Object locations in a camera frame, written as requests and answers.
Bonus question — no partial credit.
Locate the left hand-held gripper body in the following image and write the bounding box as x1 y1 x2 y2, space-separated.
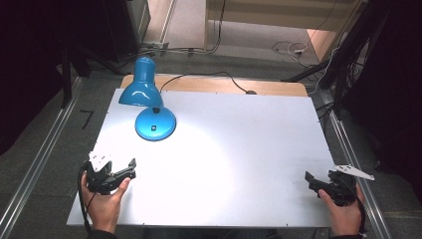
85 150 117 196

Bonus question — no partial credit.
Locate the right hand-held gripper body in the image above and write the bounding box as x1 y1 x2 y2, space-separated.
322 164 376 207

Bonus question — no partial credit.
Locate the blue desk lamp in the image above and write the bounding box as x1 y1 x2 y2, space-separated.
117 55 178 142

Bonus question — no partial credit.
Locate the person's right hand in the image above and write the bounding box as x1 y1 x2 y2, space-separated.
317 184 366 237

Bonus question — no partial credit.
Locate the person's left hand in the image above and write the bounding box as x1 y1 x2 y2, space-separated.
81 172 132 234

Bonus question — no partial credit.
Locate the black tape mark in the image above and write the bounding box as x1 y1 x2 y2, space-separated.
79 110 95 130

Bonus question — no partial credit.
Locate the black metal stand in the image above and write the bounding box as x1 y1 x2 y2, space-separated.
282 0 392 118

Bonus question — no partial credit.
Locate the black cabinet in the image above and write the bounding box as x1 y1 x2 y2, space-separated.
63 0 152 76

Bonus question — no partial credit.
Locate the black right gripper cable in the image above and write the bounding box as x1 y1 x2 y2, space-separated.
341 177 368 236

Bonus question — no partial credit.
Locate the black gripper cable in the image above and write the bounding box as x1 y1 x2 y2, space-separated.
77 160 98 235
341 177 368 236

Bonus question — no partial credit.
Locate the metal floor rail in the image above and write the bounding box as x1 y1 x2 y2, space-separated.
319 90 394 239
0 77 84 238

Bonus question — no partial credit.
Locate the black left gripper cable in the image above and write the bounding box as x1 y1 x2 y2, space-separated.
77 160 98 235

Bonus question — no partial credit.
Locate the black lamp cable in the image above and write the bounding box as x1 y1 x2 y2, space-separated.
159 71 258 96

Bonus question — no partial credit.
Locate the white floor cable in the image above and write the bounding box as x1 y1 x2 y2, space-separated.
271 40 327 69

